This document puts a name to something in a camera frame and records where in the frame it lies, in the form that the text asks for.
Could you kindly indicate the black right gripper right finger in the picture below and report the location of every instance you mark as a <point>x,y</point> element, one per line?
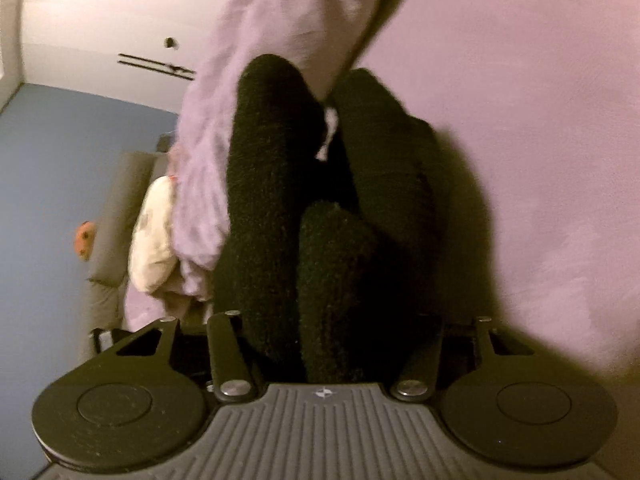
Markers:
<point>416,373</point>

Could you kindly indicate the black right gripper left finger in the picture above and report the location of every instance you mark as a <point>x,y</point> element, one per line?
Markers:
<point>231,379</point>

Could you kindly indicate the black knit sweater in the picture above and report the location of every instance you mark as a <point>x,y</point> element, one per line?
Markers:
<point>379,241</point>

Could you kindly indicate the cream plush pillow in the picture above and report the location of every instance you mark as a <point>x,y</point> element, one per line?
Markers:
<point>151,255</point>

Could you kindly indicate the orange plush toy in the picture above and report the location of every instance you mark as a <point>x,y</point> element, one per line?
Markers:
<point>84,240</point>

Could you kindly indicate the purple bed sheet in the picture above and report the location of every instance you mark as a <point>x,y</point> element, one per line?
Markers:
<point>537,106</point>

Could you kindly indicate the white wardrobe doors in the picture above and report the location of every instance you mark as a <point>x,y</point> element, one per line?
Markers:
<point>139,51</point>

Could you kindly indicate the purple crumpled duvet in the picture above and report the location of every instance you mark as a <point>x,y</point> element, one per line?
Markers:
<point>267,69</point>

